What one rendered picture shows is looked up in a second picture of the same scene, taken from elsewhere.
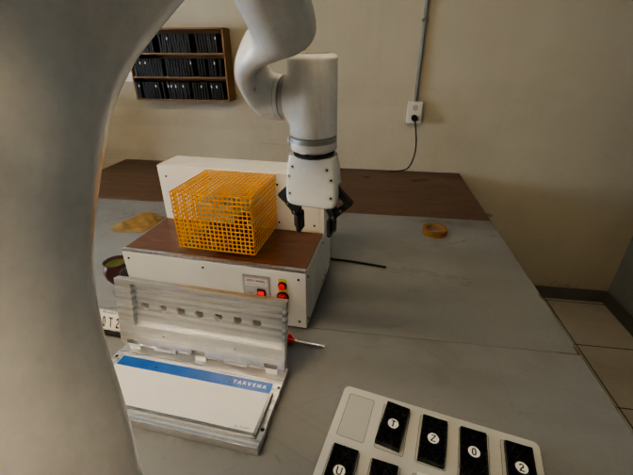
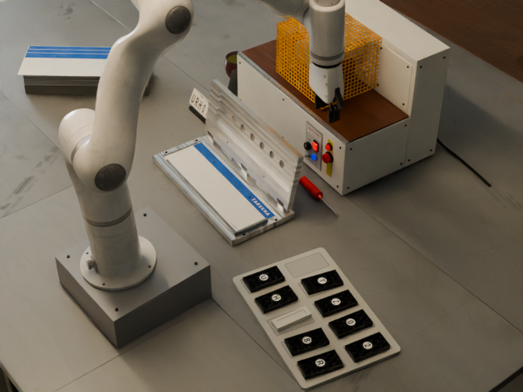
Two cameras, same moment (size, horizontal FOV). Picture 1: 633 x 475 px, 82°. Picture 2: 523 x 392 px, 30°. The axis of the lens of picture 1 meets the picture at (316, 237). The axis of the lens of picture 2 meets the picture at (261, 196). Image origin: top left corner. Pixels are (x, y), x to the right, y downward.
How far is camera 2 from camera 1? 1.90 m
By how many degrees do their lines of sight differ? 38
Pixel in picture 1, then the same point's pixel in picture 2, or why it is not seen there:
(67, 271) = (131, 104)
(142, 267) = (247, 75)
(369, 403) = (324, 264)
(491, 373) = (441, 308)
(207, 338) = (250, 159)
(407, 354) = (396, 259)
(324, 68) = (322, 16)
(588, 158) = not seen: outside the picture
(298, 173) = (313, 69)
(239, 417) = (237, 220)
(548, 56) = not seen: outside the picture
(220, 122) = not seen: outside the picture
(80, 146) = (141, 78)
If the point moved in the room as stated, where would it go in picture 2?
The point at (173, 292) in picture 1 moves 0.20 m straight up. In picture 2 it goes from (242, 111) to (241, 51)
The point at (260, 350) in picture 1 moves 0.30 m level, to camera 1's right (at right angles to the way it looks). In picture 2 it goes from (277, 186) to (362, 237)
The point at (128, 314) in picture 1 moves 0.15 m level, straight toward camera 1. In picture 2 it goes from (212, 112) to (201, 143)
